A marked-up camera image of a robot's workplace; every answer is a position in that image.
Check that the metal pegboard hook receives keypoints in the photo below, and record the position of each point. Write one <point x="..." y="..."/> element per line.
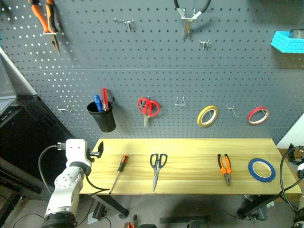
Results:
<point x="233" y="111"/>
<point x="127" y="23"/>
<point x="64" y="109"/>
<point x="180" y="104"/>
<point x="204" y="44"/>

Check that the black plastic cup holder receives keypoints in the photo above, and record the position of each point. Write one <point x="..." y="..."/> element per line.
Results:
<point x="104" y="121"/>

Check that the black table leg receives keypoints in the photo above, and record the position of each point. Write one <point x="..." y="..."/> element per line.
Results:
<point x="111" y="204"/>
<point x="256" y="206"/>

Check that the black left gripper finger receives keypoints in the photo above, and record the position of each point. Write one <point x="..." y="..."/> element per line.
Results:
<point x="101" y="149"/>

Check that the grey metal pegboard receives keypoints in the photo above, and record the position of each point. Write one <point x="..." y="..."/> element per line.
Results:
<point x="152" y="59"/>

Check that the cyan plastic basket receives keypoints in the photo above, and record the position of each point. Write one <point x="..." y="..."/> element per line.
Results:
<point x="287" y="44"/>

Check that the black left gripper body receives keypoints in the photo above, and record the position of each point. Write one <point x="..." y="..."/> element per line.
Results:
<point x="93" y="155"/>

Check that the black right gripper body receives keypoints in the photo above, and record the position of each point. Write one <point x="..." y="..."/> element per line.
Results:
<point x="297" y="155"/>

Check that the orange long-nose pliers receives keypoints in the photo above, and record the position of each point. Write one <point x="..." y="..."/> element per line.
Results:
<point x="48" y="21"/>

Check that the blue tape roll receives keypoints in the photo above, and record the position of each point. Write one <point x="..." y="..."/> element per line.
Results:
<point x="251" y="171"/>

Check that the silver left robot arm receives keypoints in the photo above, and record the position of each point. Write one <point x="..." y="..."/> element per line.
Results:
<point x="65" y="187"/>

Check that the yellow tape roll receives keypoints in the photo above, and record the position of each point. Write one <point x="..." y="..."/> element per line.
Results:
<point x="200" y="119"/>

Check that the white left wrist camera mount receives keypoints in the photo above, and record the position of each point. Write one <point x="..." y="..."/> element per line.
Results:
<point x="75" y="152"/>

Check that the orange and black screwdriver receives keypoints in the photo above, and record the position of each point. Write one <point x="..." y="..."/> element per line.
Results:
<point x="123" y="164"/>

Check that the red tape roll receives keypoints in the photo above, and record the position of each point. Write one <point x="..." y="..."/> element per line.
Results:
<point x="249" y="118"/>

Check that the black cabinet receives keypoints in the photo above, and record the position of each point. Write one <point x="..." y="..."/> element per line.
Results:
<point x="31" y="142"/>

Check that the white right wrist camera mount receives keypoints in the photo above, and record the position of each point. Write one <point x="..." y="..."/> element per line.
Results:
<point x="301" y="170"/>

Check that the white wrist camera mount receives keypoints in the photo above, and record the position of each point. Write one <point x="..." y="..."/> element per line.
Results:
<point x="301" y="170"/>
<point x="75" y="152"/>

